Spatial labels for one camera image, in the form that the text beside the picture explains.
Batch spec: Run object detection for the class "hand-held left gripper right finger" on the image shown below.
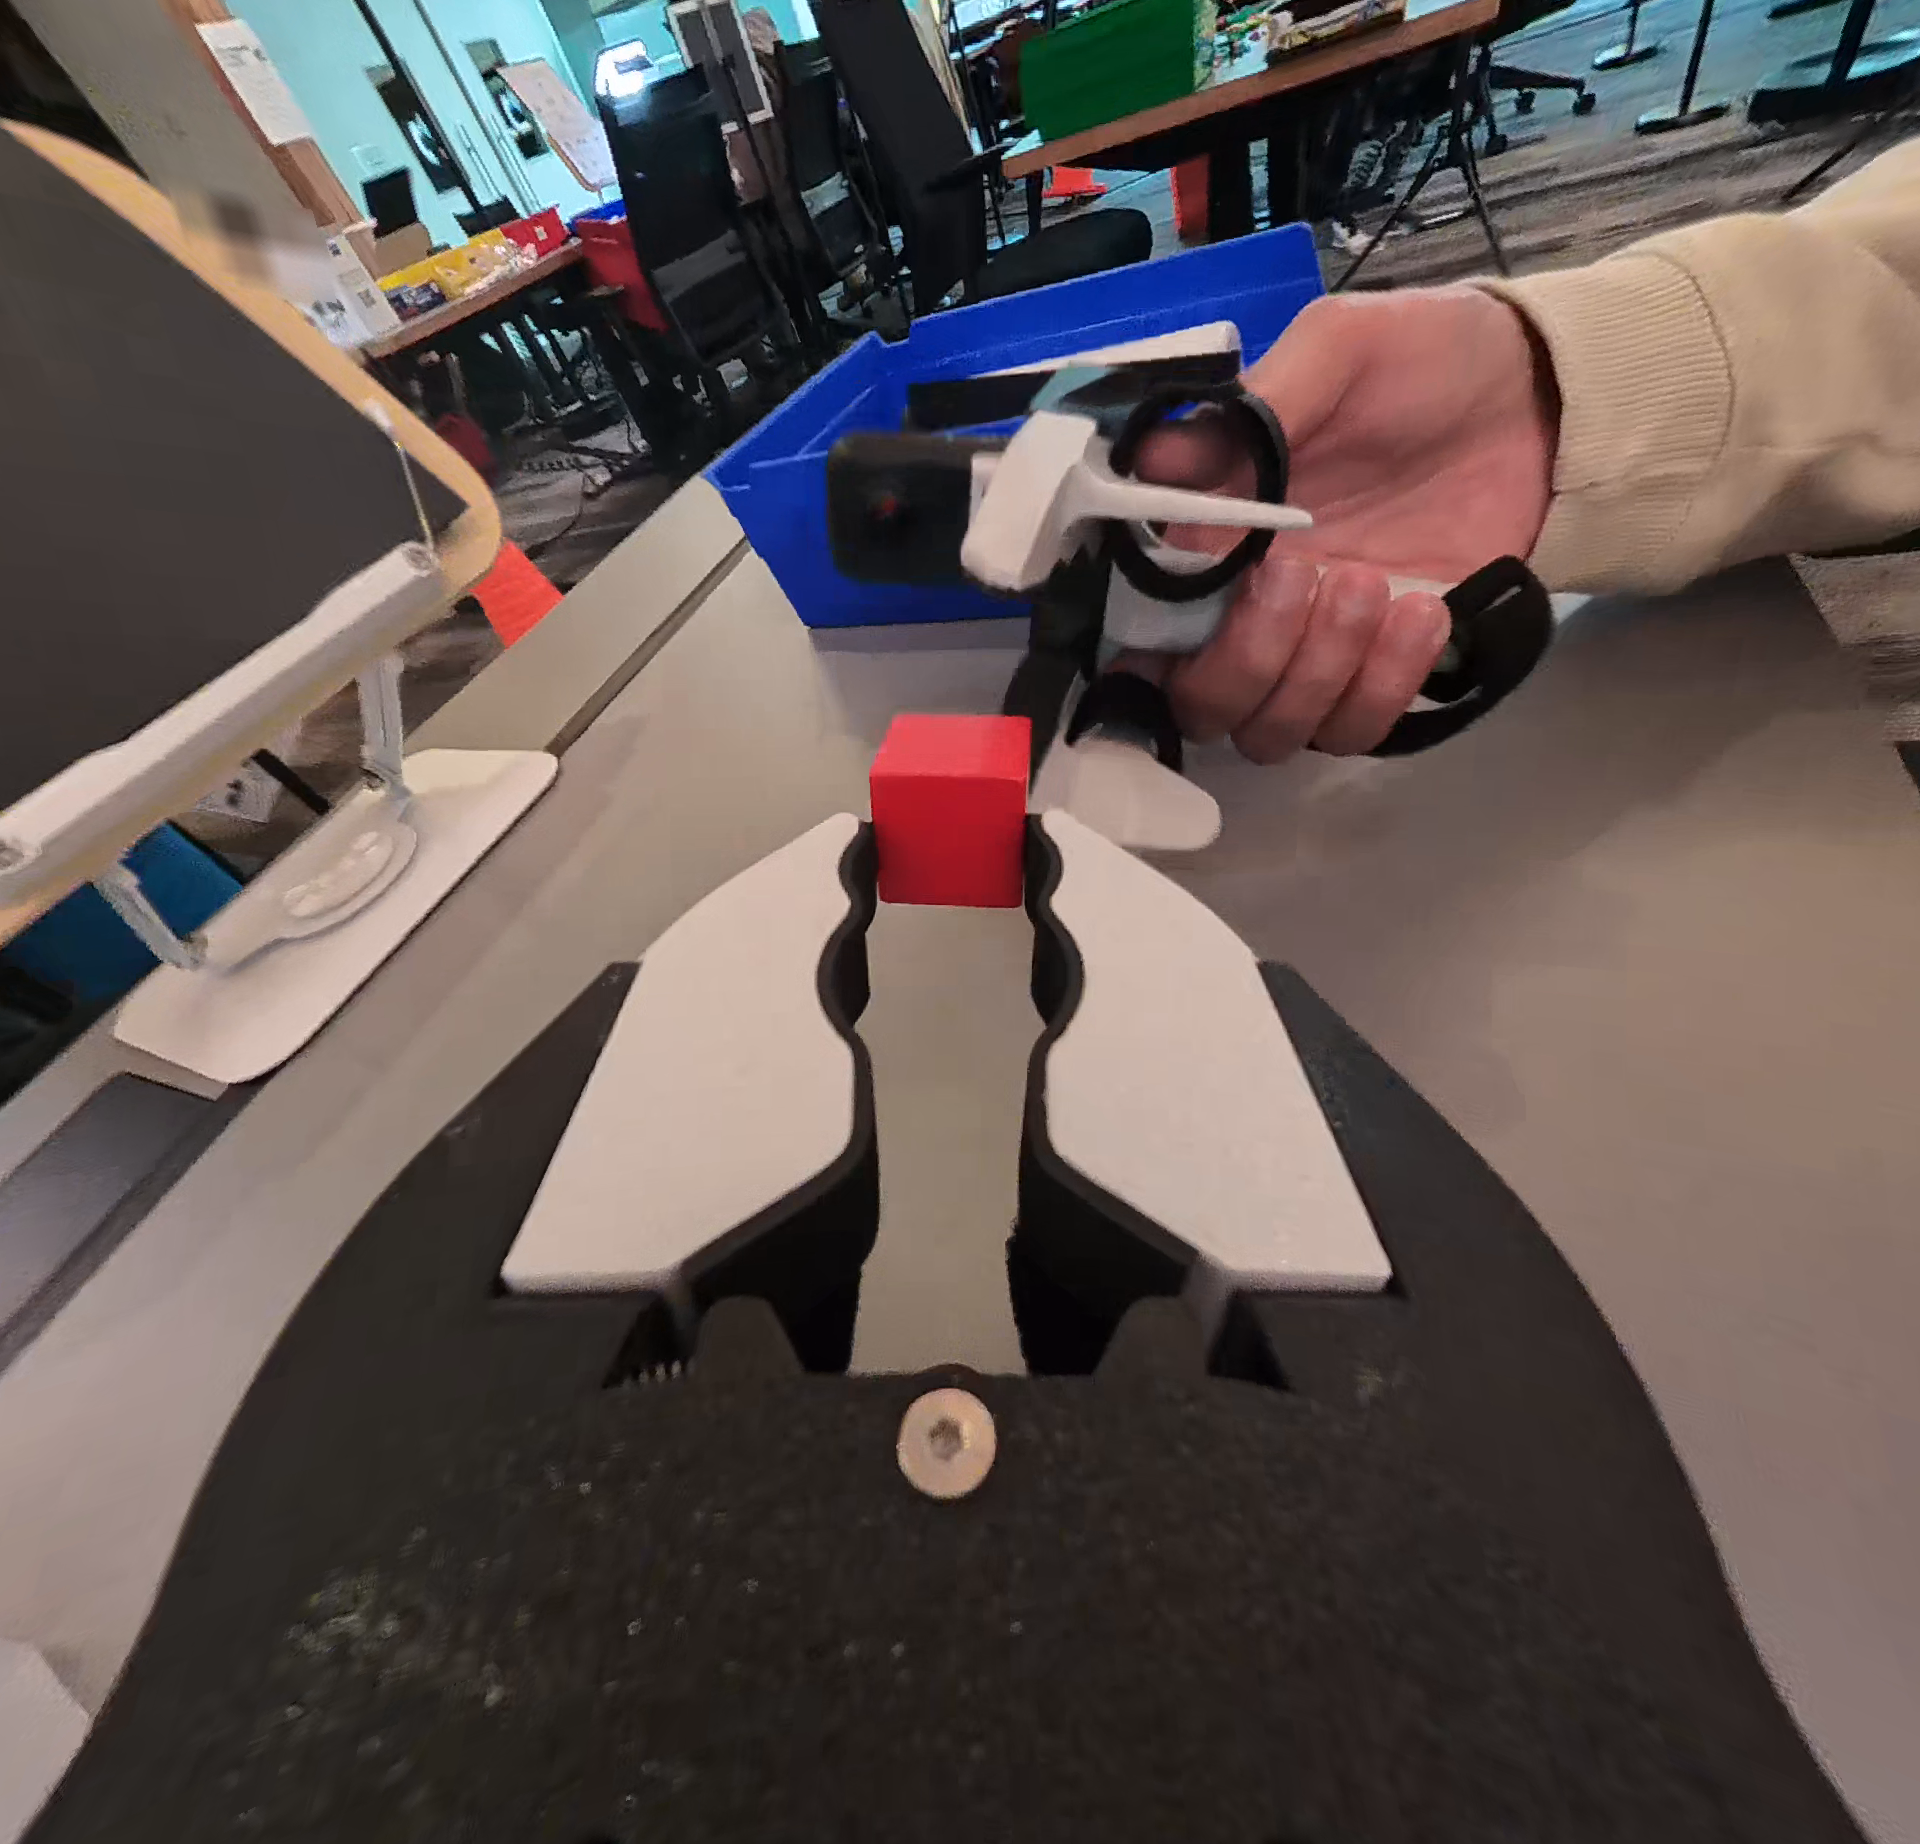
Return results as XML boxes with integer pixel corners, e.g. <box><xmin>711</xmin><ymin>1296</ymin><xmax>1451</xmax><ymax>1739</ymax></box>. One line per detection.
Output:
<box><xmin>1019</xmin><ymin>808</ymin><xmax>1396</xmax><ymax>1296</ymax></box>

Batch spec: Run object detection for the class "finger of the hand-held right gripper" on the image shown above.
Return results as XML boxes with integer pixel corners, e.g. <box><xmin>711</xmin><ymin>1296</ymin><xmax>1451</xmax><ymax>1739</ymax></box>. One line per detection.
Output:
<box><xmin>997</xmin><ymin>569</ymin><xmax>1225</xmax><ymax>853</ymax></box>
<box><xmin>902</xmin><ymin>319</ymin><xmax>1248</xmax><ymax>429</ymax></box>

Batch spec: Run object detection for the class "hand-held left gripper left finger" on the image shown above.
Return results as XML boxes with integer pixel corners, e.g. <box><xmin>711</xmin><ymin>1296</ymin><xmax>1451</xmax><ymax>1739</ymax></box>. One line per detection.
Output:
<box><xmin>497</xmin><ymin>813</ymin><xmax>883</xmax><ymax>1291</ymax></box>

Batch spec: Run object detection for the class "blue plastic storage bin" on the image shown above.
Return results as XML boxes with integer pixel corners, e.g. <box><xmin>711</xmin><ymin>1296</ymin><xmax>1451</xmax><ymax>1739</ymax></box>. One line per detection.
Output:
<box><xmin>702</xmin><ymin>223</ymin><xmax>1329</xmax><ymax>632</ymax></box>

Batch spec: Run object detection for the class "red plastic block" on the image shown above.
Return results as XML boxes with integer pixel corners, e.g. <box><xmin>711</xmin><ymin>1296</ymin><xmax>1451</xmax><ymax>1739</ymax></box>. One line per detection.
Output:
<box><xmin>868</xmin><ymin>715</ymin><xmax>1033</xmax><ymax>913</ymax></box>

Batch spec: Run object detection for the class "person's right forearm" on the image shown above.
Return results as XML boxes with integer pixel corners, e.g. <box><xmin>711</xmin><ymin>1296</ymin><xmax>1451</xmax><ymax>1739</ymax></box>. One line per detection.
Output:
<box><xmin>1474</xmin><ymin>134</ymin><xmax>1920</xmax><ymax>605</ymax></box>

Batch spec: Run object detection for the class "grey desk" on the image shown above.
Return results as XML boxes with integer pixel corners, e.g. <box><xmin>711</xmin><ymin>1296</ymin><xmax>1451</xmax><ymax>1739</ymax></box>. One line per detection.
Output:
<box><xmin>0</xmin><ymin>476</ymin><xmax>1920</xmax><ymax>1844</ymax></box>

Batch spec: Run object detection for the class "person's right hand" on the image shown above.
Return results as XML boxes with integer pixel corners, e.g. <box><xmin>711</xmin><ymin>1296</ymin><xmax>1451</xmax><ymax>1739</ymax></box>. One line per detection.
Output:
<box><xmin>1141</xmin><ymin>283</ymin><xmax>1560</xmax><ymax>764</ymax></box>

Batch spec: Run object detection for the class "black office chair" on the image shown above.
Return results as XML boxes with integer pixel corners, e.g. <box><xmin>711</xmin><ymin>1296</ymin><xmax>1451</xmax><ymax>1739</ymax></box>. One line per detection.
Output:
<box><xmin>594</xmin><ymin>79</ymin><xmax>815</xmax><ymax>423</ymax></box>
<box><xmin>808</xmin><ymin>0</ymin><xmax>1156</xmax><ymax>329</ymax></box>

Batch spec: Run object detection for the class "green crate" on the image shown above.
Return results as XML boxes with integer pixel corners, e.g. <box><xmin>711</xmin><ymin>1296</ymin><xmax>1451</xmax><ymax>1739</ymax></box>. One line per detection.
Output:
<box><xmin>1015</xmin><ymin>0</ymin><xmax>1221</xmax><ymax>145</ymax></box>

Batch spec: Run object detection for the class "long wooden table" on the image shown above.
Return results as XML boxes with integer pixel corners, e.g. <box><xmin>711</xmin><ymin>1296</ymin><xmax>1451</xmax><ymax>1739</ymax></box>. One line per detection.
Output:
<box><xmin>997</xmin><ymin>0</ymin><xmax>1504</xmax><ymax>243</ymax></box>

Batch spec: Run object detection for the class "red crate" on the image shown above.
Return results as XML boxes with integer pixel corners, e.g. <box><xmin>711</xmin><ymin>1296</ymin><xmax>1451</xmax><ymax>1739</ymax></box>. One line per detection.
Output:
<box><xmin>470</xmin><ymin>537</ymin><xmax>565</xmax><ymax>649</ymax></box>

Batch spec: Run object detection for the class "red storage bins row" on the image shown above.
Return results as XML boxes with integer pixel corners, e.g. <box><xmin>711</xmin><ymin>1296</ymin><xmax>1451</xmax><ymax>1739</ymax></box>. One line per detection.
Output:
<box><xmin>499</xmin><ymin>199</ymin><xmax>673</xmax><ymax>335</ymax></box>

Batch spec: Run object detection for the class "white tablet stand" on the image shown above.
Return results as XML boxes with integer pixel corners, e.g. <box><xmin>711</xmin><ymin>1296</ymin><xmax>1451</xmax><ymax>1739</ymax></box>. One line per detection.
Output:
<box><xmin>0</xmin><ymin>543</ymin><xmax>560</xmax><ymax>1091</ymax></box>

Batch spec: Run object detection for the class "yellow storage bins row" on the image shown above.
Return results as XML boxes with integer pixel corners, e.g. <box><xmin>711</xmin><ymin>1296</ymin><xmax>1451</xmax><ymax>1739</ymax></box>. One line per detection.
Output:
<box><xmin>375</xmin><ymin>229</ymin><xmax>516</xmax><ymax>306</ymax></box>

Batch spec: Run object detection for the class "blue box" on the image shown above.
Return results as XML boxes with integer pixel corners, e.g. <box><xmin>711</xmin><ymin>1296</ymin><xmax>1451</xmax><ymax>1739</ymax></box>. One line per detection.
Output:
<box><xmin>0</xmin><ymin>821</ymin><xmax>246</xmax><ymax>1008</ymax></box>

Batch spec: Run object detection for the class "black desk cable cover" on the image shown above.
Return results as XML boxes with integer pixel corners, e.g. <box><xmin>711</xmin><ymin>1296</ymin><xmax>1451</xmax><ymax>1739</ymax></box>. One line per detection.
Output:
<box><xmin>0</xmin><ymin>1076</ymin><xmax>255</xmax><ymax>1339</ymax></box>

